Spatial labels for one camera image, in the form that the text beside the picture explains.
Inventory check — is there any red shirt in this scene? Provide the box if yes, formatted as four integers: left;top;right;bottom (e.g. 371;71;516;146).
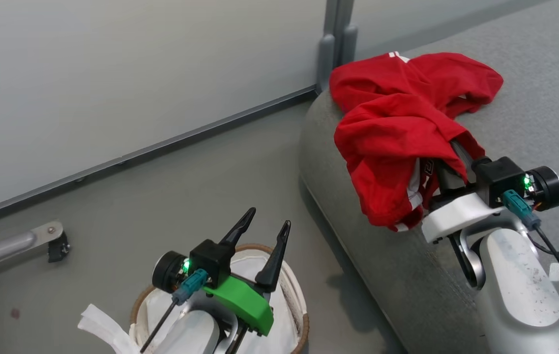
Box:
329;51;504;233

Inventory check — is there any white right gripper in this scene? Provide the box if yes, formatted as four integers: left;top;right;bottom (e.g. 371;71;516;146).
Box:
421;140;506;244

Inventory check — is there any wicker laundry basket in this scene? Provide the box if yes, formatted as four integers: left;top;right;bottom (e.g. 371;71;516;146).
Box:
131;243;310;354

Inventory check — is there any black foot caster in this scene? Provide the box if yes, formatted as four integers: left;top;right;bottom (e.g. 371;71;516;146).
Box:
47;231;71;263

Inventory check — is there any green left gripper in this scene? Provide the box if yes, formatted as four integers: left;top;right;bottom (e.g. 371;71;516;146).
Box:
203;207;292;338

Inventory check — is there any teal plug left camera cable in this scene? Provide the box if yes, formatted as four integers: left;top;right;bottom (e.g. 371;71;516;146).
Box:
140;269;209;353

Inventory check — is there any teal plug camera cable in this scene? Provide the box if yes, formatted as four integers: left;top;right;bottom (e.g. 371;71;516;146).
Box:
501;189;559;282
140;269;209;353

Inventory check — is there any grey fabric sofa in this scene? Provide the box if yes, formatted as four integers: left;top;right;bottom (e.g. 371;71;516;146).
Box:
299;0;559;354

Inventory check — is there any teal plug right camera cable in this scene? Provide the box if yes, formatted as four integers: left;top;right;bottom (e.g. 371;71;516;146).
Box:
501;189;559;282

